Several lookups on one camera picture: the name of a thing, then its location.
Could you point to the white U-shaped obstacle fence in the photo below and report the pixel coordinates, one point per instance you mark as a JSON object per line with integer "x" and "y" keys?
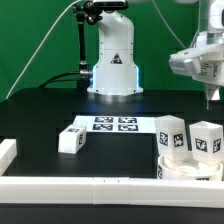
{"x": 120, "y": 191}

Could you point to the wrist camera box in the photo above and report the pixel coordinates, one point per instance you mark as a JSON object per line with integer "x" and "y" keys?
{"x": 186, "y": 62}

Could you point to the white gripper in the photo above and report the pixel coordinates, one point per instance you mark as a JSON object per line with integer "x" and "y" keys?
{"x": 212, "y": 65}

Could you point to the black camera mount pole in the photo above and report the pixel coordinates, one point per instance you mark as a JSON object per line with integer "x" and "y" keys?
{"x": 87, "y": 13}

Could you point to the white marker sheet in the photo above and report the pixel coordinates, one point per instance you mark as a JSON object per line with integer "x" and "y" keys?
{"x": 116, "y": 124}

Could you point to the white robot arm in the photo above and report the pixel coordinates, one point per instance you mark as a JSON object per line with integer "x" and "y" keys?
{"x": 115, "y": 75}

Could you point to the white round stool seat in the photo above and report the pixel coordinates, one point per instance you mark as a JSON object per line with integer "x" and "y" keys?
{"x": 188, "y": 169}

